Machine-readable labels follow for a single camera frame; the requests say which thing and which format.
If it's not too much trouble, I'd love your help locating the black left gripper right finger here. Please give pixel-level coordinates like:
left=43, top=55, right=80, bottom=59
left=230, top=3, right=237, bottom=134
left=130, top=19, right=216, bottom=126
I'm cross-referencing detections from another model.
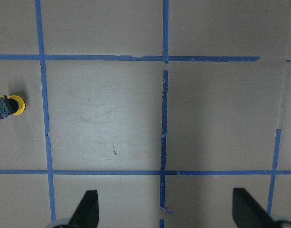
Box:
left=232, top=188, right=274, bottom=228

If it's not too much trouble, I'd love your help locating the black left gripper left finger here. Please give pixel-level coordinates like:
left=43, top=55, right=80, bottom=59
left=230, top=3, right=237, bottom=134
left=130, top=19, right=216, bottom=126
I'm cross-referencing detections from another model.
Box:
left=67, top=190, right=98, bottom=228

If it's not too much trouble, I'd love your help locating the yellow push button switch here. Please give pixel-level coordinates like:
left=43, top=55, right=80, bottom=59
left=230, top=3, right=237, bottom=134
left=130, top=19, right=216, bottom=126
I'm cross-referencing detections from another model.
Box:
left=0, top=95, right=26, bottom=120

